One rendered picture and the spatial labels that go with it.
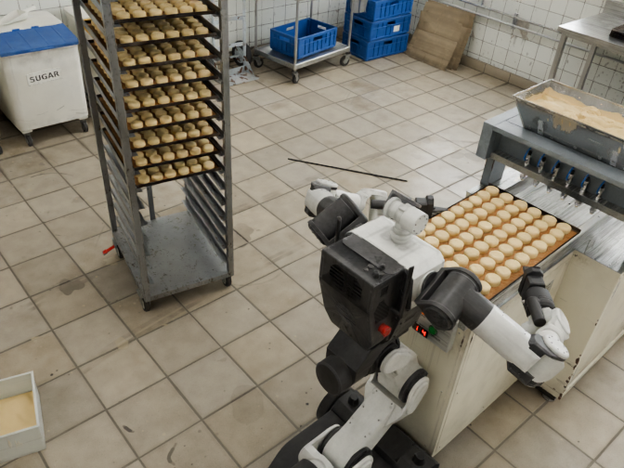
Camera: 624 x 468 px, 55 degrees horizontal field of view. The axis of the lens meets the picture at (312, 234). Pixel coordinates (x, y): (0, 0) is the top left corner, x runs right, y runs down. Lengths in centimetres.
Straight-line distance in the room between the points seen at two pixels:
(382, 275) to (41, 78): 354
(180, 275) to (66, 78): 206
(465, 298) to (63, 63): 370
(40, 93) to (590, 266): 372
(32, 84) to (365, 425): 338
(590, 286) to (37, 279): 275
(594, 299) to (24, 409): 239
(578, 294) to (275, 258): 170
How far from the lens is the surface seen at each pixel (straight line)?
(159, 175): 279
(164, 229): 353
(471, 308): 157
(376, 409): 228
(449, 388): 229
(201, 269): 323
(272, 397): 282
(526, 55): 629
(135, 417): 282
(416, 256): 164
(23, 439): 274
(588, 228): 261
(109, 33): 242
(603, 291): 260
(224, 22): 255
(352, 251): 162
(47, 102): 477
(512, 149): 266
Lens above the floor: 223
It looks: 37 degrees down
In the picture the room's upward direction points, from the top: 4 degrees clockwise
